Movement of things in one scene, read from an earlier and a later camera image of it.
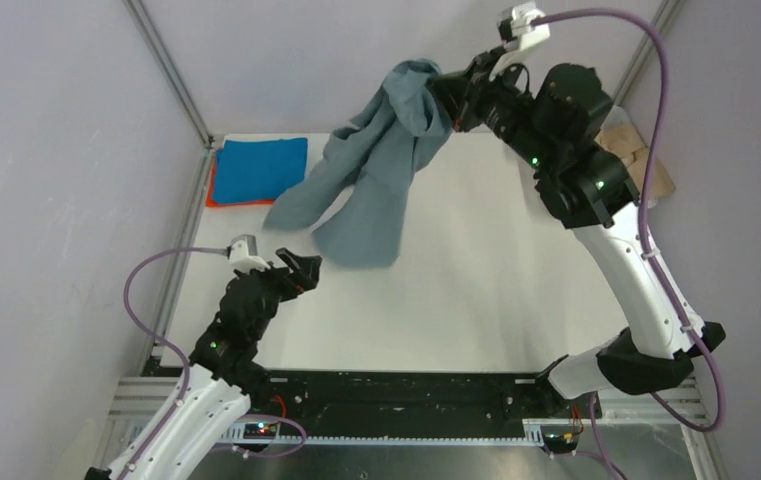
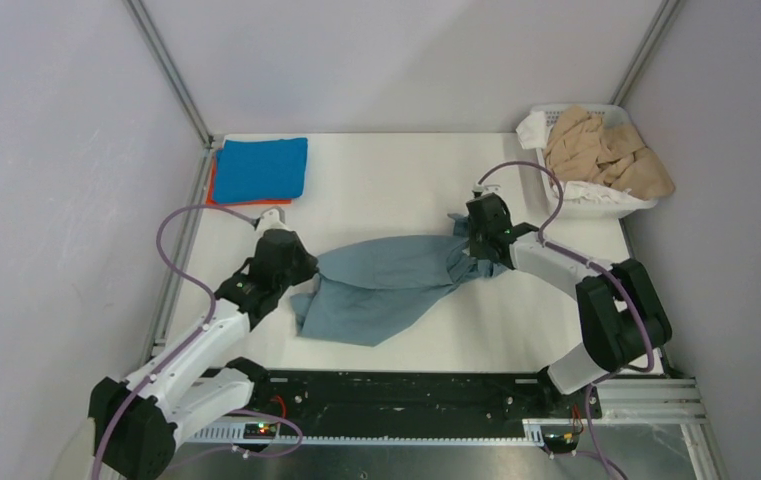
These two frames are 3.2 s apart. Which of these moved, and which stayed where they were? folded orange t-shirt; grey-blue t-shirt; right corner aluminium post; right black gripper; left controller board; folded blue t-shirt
Moved: grey-blue t-shirt; right black gripper
Stayed: right corner aluminium post; left controller board; folded blue t-shirt; folded orange t-shirt
